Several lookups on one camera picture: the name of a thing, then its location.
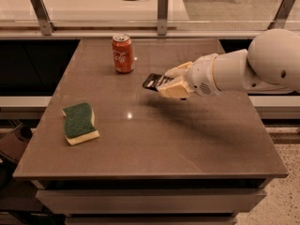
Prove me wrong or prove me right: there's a dark chair at left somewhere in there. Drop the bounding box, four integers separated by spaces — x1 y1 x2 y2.
0 124 32 188

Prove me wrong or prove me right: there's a right metal railing bracket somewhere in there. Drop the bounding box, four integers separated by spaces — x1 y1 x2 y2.
267 0 296 29

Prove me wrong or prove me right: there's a red coca-cola can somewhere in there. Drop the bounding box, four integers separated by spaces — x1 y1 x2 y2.
112 34 134 73

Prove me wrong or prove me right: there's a metal railing bracket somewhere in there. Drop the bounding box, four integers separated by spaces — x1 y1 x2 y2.
267 0 296 29
30 0 54 36
157 0 169 36

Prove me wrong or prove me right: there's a left metal railing bracket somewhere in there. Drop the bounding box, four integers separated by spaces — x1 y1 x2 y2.
30 0 54 36

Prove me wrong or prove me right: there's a middle metal railing bracket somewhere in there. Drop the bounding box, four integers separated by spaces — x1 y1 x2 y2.
157 0 169 36

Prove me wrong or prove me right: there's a grey drawer front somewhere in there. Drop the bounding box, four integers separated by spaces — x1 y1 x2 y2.
37 188 266 215

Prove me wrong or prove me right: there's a black rxbar chocolate wrapper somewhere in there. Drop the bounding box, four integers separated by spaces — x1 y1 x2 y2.
142 73 172 92

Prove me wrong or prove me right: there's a green and yellow sponge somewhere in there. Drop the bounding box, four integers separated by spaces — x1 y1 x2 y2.
62 103 99 145

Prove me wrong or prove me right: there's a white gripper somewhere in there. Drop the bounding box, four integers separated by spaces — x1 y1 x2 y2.
157 53 220 98

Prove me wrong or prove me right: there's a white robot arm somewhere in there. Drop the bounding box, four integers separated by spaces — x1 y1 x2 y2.
157 29 300 98

